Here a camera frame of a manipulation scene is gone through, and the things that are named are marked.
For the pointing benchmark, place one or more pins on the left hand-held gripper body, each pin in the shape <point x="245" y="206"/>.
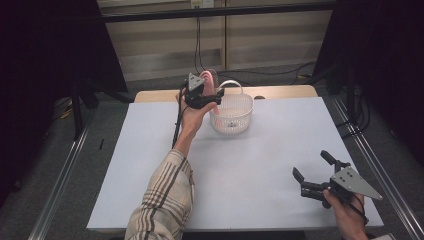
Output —
<point x="195" y="95"/>

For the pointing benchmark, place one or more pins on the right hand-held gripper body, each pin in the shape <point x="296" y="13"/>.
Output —
<point x="351" y="183"/>

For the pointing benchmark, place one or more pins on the pink hairbrush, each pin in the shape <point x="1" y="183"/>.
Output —
<point x="210" y="81"/>

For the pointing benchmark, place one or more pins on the white plastic basket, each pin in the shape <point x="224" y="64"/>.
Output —
<point x="233" y="116"/>

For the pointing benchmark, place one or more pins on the person's left hand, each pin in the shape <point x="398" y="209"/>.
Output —
<point x="192" y="118"/>

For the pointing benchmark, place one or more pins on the person's right hand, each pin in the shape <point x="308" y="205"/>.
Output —
<point x="350" y="216"/>

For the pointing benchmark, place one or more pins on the dark table grommet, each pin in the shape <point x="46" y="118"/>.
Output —
<point x="259" y="97"/>

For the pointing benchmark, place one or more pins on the white table board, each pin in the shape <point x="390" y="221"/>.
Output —
<point x="260" y="186"/>

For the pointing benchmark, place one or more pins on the black horizontal bar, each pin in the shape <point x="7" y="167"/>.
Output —
<point x="216" y="12"/>

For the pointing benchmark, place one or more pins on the small black floor piece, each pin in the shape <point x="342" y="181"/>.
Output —
<point x="101" y="144"/>

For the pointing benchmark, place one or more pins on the black metal stand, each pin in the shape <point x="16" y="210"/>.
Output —
<point x="77" y="113"/>

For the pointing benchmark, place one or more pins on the black curtain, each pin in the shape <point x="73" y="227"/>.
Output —
<point x="390" y="50"/>
<point x="40" y="66"/>

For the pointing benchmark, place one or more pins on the aluminium floor rail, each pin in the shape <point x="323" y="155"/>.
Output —
<point x="383" y="166"/>
<point x="60" y="180"/>

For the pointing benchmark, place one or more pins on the white wall socket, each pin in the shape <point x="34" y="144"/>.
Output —
<point x="202" y="3"/>

